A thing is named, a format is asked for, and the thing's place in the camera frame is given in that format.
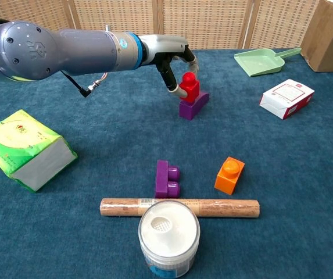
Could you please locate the cork pattern paper roll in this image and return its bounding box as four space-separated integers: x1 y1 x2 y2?
99 198 262 219

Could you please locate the purple brick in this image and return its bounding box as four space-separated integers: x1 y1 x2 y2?
154 159 181 199

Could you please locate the purple brick moved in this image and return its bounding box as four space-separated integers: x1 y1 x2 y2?
178 90 210 121

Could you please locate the red block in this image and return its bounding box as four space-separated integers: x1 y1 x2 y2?
178 72 200 104

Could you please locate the brown cardboard box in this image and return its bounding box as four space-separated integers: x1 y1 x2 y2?
300 0 333 73

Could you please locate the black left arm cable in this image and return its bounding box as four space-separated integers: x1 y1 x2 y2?
60 70 109 98

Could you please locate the wicker folding screen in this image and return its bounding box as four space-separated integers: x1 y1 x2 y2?
0 0 321 50

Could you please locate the red white carton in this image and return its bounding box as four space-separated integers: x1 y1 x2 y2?
259 78 316 120

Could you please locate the light green plastic dustpan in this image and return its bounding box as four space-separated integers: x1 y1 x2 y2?
233 47 302 78

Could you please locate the orange toy block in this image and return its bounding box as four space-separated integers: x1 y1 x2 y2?
214 156 246 196

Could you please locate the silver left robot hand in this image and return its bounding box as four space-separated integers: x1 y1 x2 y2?
139 34 199 101

